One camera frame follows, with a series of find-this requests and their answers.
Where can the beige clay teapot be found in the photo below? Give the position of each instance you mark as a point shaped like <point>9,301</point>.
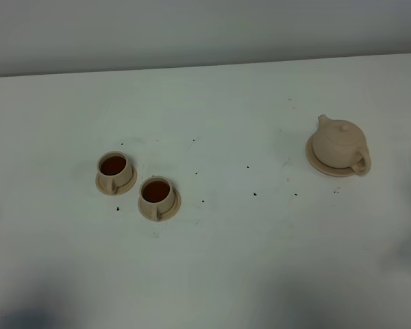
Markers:
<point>339,143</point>

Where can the beige round teapot coaster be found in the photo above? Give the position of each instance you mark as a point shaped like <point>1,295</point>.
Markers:
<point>362,167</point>

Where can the beige teacup front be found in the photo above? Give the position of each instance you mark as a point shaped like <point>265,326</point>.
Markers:
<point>155,189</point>

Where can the beige teacup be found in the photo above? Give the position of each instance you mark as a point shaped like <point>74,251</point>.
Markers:
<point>155,189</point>
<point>114,166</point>

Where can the beige saucer front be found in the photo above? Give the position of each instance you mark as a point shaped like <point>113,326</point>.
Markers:
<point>160,211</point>

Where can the beige saucer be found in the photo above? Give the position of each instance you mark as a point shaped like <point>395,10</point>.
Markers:
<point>119,189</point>
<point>160,211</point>

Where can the beige saucer rear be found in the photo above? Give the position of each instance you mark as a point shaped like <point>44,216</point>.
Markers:
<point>119,189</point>

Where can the beige teacup rear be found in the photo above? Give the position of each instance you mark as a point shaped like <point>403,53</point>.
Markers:
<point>114,166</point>

